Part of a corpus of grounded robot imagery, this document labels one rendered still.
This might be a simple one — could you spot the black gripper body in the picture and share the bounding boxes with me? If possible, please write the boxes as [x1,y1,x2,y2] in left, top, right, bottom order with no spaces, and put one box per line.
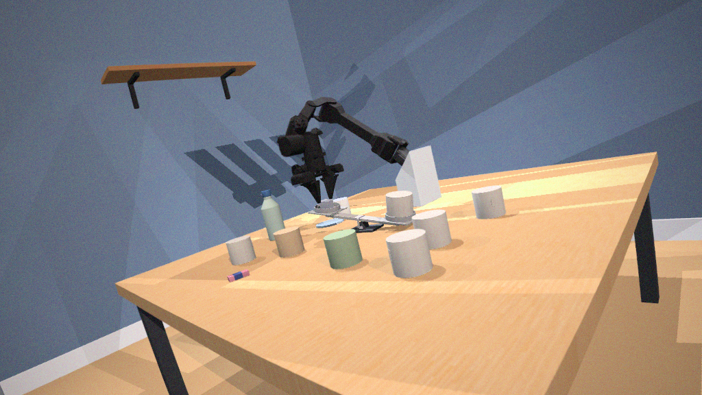
[291,149,344,185]

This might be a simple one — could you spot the pink eraser with blue sleeve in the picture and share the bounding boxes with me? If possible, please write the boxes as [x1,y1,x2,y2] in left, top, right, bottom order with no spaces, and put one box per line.
[227,270,250,282]

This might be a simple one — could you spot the pale green cylinder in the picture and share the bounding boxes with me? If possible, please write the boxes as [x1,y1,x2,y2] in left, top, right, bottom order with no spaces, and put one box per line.
[323,229,363,270]

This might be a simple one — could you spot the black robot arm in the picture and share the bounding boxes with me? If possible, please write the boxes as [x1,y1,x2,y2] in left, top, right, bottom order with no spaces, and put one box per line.
[277,97,410,166]

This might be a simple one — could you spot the light blue round dish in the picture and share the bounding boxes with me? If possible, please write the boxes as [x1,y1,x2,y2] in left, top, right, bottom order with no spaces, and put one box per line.
[316,218,344,228]

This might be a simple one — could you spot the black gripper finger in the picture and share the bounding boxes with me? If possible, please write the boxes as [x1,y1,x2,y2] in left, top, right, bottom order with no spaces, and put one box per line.
[320,174,339,199]
[300,180,321,204]

